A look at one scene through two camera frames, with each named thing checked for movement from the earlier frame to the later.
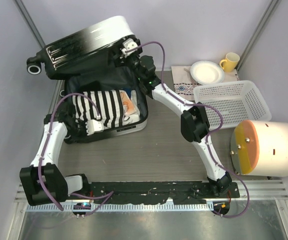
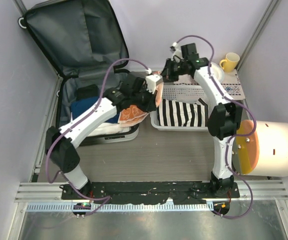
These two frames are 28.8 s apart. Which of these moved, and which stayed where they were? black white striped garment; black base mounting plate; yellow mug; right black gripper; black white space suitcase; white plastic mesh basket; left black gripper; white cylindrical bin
Moved: white plastic mesh basket; left black gripper; black white striped garment; right black gripper; black white space suitcase
Stayed: white cylindrical bin; yellow mug; black base mounting plate
